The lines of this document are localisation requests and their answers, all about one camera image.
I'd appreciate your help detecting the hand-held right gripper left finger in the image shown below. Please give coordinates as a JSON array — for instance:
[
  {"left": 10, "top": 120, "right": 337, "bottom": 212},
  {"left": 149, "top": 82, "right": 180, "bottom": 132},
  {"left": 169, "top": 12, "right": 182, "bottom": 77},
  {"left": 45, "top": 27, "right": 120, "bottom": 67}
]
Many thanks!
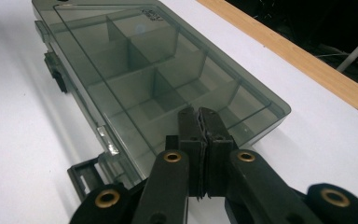
[{"left": 177, "top": 106, "right": 207, "bottom": 199}]

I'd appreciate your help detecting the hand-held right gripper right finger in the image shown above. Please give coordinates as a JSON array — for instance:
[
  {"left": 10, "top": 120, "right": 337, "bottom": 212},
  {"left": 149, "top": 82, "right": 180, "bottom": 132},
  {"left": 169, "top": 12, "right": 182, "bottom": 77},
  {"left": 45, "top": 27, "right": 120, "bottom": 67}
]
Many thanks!
[{"left": 199, "top": 106, "right": 236, "bottom": 199}]

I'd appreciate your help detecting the grey transparent compartment box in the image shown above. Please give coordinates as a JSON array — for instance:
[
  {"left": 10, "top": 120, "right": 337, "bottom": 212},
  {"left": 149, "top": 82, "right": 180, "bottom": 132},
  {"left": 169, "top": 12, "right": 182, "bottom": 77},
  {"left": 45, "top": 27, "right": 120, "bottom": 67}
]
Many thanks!
[{"left": 32, "top": 0, "right": 292, "bottom": 202}]

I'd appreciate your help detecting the wooden table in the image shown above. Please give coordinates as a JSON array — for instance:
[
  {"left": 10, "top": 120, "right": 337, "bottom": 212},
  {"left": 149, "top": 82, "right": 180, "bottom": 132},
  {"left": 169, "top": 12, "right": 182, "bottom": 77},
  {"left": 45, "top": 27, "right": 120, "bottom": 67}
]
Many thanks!
[{"left": 195, "top": 0, "right": 358, "bottom": 123}]

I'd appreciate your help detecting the white metal stand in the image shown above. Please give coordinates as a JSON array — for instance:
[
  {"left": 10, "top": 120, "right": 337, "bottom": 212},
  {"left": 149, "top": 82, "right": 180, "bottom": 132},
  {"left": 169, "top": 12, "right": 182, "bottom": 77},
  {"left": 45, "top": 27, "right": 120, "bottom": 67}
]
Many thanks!
[{"left": 336, "top": 27, "right": 358, "bottom": 74}]

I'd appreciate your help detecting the white table mat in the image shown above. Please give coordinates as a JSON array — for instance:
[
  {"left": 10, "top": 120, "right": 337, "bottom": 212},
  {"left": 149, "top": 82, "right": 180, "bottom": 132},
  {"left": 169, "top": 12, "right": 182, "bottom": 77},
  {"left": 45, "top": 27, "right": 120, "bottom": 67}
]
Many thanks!
[{"left": 0, "top": 0, "right": 358, "bottom": 224}]

